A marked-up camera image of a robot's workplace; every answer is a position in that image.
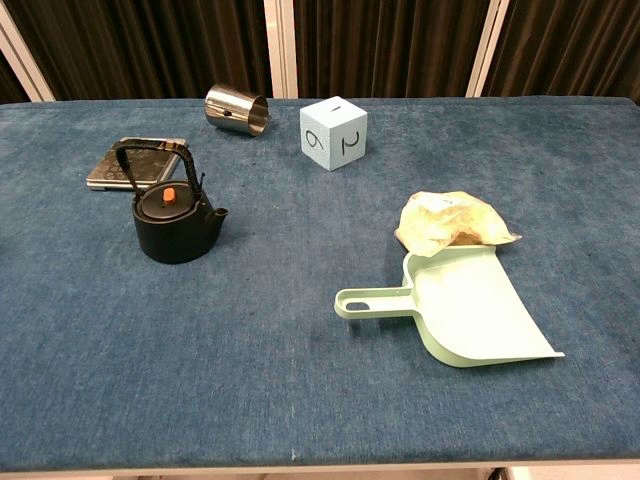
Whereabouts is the white frame post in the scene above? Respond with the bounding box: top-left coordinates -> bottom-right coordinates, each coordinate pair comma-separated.
263,0 -> 300,100
465,0 -> 511,99
0,0 -> 56,103

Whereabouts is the black teapot with orange knob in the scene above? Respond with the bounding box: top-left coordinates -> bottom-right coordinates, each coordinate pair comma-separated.
113,139 -> 230,265

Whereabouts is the blue table cloth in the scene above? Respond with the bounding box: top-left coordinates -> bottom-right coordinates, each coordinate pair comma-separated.
0,96 -> 640,473

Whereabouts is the dark brown curtain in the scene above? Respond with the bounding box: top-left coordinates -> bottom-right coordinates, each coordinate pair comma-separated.
0,0 -> 640,105

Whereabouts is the stainless steel cup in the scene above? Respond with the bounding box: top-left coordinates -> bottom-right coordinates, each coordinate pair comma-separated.
204,83 -> 272,137

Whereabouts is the light blue numbered cube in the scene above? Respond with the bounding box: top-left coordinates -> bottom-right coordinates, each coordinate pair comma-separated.
299,95 -> 369,173

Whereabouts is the mint green dustpan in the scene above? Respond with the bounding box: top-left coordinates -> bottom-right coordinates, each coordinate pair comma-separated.
334,244 -> 566,370

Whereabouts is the bread in plastic bag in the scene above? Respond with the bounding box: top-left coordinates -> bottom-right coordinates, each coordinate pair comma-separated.
394,189 -> 524,258

